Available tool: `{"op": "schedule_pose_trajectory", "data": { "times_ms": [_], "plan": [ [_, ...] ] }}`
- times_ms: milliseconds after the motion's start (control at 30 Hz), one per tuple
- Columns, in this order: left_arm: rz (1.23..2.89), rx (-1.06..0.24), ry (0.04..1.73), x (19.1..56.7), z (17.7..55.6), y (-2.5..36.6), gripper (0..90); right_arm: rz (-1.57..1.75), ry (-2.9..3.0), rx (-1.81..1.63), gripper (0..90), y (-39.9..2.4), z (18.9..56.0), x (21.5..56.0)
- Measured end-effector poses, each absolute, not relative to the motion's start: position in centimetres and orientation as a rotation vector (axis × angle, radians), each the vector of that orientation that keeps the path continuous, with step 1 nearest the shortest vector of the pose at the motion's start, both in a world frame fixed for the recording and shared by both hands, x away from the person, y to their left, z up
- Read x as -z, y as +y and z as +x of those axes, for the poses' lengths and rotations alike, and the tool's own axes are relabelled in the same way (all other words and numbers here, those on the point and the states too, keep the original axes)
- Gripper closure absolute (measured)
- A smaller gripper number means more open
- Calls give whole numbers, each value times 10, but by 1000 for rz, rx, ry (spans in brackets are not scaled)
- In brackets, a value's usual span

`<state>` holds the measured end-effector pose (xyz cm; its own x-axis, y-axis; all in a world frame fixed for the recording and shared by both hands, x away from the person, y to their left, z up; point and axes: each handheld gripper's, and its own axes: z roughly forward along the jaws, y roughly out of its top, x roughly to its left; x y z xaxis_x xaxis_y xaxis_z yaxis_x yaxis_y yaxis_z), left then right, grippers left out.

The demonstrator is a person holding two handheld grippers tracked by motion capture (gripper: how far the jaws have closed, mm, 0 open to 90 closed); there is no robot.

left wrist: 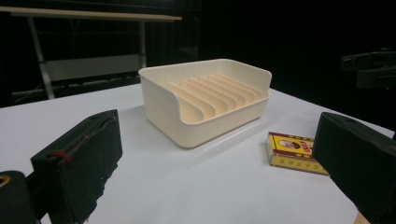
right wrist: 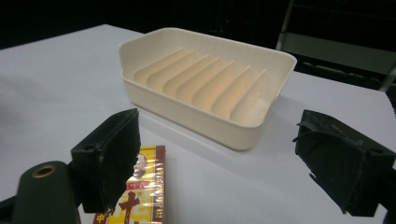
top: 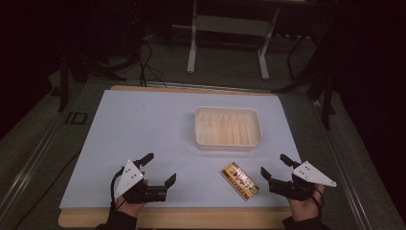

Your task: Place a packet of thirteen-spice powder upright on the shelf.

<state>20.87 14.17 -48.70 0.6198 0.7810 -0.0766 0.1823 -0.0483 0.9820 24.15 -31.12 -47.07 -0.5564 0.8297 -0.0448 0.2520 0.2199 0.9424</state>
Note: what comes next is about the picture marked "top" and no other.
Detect black tripod stand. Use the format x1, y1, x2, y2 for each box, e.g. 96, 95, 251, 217
271, 6, 338, 131

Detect black metal stand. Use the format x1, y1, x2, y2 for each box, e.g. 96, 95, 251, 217
51, 51, 128, 113

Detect black floor bracket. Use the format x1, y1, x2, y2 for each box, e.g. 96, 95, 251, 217
64, 111, 88, 126

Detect person's right hand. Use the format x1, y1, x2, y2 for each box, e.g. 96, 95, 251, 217
286, 183, 326, 222

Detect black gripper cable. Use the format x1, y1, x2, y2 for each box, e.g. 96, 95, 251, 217
309, 187, 325, 209
109, 166, 126, 212

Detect person's left hand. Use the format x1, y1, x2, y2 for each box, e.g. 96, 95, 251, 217
114, 178, 150, 219

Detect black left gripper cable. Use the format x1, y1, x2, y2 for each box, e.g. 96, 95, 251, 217
109, 166, 126, 212

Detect grey metal floor rail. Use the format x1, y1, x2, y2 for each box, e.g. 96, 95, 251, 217
0, 104, 84, 221
310, 99, 377, 230

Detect yellow and red flat box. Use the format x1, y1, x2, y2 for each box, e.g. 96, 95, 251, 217
220, 161, 260, 202

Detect white plastic tray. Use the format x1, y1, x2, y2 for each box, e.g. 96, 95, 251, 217
193, 105, 263, 151

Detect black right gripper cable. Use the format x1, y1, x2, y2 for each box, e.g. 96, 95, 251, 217
309, 187, 325, 209

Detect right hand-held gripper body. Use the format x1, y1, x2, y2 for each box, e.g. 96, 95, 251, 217
268, 160, 338, 202

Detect white metal table frame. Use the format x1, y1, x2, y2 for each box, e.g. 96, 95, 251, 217
186, 0, 282, 81

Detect black floor cables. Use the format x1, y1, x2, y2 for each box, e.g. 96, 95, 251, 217
137, 40, 169, 89

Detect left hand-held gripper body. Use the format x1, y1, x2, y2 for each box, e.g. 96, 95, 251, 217
114, 159, 169, 205

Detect white table mat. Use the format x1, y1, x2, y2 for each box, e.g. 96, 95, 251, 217
58, 89, 303, 211

